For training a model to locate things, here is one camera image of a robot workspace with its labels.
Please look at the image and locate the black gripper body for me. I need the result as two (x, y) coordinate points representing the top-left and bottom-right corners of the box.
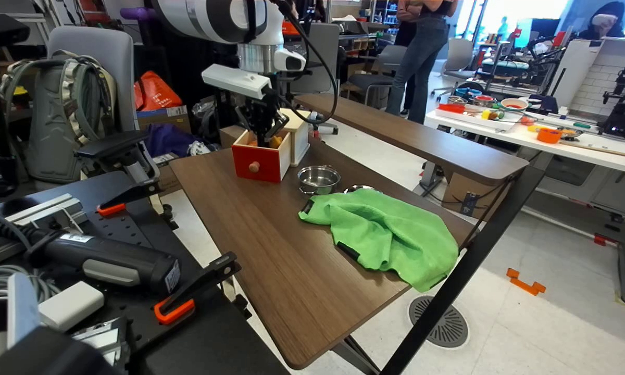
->
(239, 95), (287, 147)

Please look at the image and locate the orange plushy toy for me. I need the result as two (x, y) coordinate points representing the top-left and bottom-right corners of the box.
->
(268, 133), (286, 148)

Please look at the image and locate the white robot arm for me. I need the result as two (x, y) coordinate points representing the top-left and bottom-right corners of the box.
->
(154, 0), (306, 147)

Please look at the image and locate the red wooden drawer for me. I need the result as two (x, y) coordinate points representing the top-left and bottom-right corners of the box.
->
(231, 132), (291, 184)

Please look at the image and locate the small metal bowl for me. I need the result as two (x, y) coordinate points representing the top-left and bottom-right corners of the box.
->
(298, 165), (339, 196)

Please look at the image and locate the orange bag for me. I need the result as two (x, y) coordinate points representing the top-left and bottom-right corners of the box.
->
(134, 71), (184, 112)

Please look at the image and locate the grey office chair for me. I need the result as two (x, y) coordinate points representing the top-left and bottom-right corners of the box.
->
(49, 26), (158, 184)

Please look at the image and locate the black clamp orange tip rear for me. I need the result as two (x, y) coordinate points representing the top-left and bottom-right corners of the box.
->
(96, 182), (158, 219)

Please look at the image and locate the black clamp orange tip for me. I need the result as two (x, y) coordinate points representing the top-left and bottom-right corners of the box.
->
(96, 182), (158, 219)
(131, 253), (241, 356)

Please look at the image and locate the standing person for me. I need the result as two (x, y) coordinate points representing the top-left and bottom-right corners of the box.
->
(388, 0), (456, 125)

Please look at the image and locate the grey backpack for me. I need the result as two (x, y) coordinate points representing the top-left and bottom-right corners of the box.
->
(0, 56), (107, 184)

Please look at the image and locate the black clamp orange tip front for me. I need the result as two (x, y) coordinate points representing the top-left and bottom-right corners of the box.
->
(131, 253), (241, 356)

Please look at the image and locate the green cloth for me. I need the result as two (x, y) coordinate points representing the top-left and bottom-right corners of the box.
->
(298, 187), (459, 293)

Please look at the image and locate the black handheld device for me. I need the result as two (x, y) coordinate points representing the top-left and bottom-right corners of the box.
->
(0, 224), (181, 295)

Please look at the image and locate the black table leg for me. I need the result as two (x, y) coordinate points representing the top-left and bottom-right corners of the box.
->
(382, 153), (552, 375)

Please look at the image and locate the white power adapter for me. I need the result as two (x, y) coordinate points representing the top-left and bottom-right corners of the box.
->
(37, 282), (105, 331)

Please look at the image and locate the white cluttered side table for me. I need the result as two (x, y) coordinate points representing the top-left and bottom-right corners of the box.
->
(428, 108), (625, 173)

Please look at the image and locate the round floor drain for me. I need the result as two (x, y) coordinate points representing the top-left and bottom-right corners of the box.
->
(408, 297), (472, 350)

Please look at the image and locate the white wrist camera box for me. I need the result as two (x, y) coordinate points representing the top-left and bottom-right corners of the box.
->
(200, 66), (272, 101)

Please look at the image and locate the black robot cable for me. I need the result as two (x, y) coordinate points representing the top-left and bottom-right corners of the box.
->
(273, 0), (341, 129)

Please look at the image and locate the orange floor bracket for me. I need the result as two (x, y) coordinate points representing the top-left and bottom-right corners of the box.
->
(506, 267), (546, 297)

